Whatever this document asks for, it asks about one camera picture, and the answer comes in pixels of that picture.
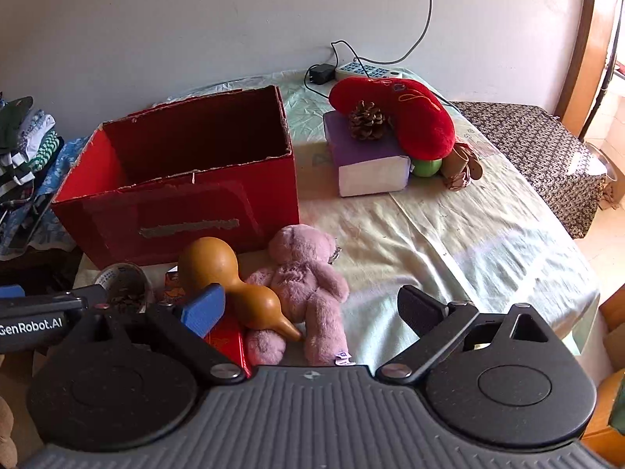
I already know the pile of folded clothes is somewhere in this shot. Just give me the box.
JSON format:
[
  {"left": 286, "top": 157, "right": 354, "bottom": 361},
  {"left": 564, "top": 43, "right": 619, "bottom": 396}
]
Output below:
[{"left": 0, "top": 93, "right": 91, "bottom": 260}]

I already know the clear plastic cup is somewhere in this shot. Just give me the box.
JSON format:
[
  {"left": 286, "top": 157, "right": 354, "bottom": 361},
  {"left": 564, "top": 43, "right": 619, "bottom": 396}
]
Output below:
[{"left": 95, "top": 262, "right": 154, "bottom": 314}]

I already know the brown pine cone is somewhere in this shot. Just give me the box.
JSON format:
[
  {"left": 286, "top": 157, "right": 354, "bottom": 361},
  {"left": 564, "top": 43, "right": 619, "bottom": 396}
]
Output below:
[{"left": 348, "top": 100, "right": 389, "bottom": 141}]

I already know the brown gourd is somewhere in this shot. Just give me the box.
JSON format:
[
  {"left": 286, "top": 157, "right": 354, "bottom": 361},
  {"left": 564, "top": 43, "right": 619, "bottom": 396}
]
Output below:
[{"left": 178, "top": 237, "right": 302, "bottom": 343}]

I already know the pink teddy bear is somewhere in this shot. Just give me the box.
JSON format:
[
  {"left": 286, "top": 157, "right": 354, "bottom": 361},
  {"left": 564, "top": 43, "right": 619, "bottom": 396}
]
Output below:
[{"left": 244, "top": 225, "right": 353, "bottom": 367}]

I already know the red flat box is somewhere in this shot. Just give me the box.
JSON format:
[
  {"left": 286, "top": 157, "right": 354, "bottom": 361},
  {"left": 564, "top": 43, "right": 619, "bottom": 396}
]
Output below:
[{"left": 204, "top": 313, "right": 254, "bottom": 379}]

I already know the red cardboard box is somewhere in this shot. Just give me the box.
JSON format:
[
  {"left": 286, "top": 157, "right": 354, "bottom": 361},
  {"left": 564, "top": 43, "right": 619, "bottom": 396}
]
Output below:
[{"left": 50, "top": 85, "right": 300, "bottom": 269}]

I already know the clear bowl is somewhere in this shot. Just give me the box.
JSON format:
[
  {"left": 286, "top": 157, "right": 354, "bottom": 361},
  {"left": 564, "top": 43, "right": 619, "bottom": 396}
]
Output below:
[{"left": 583, "top": 141, "right": 622, "bottom": 179}]

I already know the orange packet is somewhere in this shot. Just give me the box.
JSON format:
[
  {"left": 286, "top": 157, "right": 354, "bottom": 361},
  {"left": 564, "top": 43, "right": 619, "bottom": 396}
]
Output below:
[{"left": 163, "top": 266, "right": 189, "bottom": 304}]

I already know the black cable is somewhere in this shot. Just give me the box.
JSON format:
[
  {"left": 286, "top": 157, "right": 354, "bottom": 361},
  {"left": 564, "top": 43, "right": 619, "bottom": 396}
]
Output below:
[{"left": 305, "top": 40, "right": 363, "bottom": 101}]

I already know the green ball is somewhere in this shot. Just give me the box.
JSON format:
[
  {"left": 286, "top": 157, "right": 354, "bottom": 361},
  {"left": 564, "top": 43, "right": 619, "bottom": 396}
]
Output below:
[{"left": 411, "top": 156, "right": 443, "bottom": 178}]

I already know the white power strip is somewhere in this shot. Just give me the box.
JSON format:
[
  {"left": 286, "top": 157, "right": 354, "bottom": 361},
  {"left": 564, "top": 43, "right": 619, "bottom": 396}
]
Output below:
[{"left": 335, "top": 61, "right": 404, "bottom": 80}]

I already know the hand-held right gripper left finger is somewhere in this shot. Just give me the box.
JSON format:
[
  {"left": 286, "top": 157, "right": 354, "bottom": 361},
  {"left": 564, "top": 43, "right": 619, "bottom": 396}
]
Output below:
[{"left": 73, "top": 282, "right": 247, "bottom": 386}]

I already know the grey cable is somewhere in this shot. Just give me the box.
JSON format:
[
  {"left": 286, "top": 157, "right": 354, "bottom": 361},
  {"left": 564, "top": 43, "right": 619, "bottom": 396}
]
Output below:
[{"left": 361, "top": 0, "right": 435, "bottom": 66}]

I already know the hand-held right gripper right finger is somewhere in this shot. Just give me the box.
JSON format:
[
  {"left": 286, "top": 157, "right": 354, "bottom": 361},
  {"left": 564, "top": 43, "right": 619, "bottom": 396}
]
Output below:
[{"left": 375, "top": 284, "right": 560, "bottom": 385}]

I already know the red plush pillow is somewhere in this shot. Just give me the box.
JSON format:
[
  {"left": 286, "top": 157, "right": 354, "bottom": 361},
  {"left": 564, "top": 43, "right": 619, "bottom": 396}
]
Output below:
[{"left": 328, "top": 77, "right": 456, "bottom": 161}]

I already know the purple tissue pack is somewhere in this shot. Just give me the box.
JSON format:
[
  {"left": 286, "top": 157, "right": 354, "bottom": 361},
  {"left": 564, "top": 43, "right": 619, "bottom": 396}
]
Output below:
[{"left": 323, "top": 110, "right": 412, "bottom": 197}]

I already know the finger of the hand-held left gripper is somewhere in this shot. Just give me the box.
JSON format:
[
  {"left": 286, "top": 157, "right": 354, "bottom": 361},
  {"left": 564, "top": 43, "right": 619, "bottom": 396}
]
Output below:
[{"left": 62, "top": 284, "right": 109, "bottom": 310}]

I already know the wooden door frame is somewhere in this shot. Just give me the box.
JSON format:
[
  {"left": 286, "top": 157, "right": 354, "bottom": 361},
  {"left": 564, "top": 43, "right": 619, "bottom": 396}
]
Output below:
[{"left": 554, "top": 0, "right": 616, "bottom": 138}]

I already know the black pole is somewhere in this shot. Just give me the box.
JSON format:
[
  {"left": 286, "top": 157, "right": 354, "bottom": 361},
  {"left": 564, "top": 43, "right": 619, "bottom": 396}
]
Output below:
[{"left": 577, "top": 29, "right": 620, "bottom": 140}]

